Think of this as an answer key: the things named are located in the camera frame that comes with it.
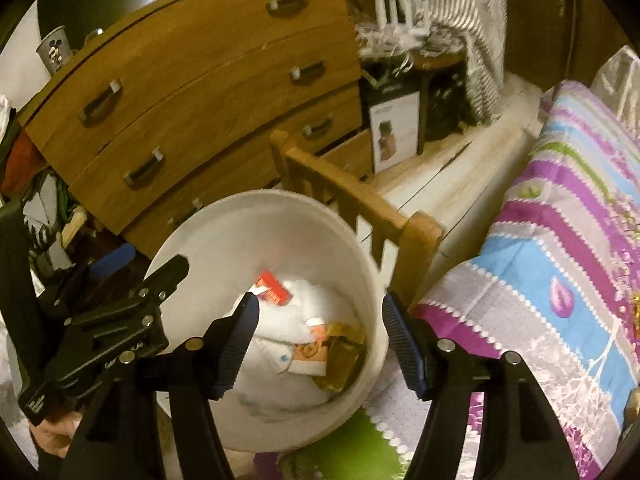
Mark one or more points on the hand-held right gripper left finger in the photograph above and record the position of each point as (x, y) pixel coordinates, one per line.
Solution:
(240, 345)

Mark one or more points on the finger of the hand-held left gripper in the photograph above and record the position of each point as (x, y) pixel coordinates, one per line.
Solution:
(112, 260)
(167, 272)

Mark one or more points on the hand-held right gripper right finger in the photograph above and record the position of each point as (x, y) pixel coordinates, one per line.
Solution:
(402, 345)

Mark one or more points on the gold foil packet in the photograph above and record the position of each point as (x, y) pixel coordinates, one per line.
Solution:
(345, 355)

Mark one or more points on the white plastic bucket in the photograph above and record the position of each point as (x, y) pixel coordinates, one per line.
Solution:
(225, 240)

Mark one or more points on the orange and white box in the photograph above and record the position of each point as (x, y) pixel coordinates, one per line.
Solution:
(272, 287)

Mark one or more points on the bubble wrap bag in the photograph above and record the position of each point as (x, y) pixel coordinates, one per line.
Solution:
(300, 310)

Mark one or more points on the orange and white wrapper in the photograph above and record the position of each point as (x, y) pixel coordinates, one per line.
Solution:
(310, 350)

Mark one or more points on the person's left hand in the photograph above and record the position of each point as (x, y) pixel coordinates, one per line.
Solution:
(55, 435)

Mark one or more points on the pile of clothes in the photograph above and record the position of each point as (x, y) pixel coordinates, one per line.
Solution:
(20, 160)

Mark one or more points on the wooden chest of drawers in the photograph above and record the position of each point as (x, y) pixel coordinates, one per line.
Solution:
(200, 85)

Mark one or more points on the grey cup with mouse print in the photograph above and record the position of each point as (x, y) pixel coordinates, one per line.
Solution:
(52, 50)

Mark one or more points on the black and white carton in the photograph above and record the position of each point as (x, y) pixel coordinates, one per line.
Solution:
(392, 125)

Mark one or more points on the black plastic bag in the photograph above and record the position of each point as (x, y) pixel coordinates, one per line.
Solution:
(450, 105)

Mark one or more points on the small dark wooden table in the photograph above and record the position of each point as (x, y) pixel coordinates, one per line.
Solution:
(440, 62)

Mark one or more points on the wide striped grey shirt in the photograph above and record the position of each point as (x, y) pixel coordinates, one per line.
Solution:
(465, 25)

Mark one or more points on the white router with antennas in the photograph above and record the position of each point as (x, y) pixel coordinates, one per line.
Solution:
(395, 15)

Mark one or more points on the crinkled white plastic cover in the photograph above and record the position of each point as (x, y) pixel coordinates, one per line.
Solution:
(620, 85)

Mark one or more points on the dark wooden door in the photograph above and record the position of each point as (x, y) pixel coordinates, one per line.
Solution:
(575, 20)

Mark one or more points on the wooden slatted rail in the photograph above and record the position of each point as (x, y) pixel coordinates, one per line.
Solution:
(360, 200)

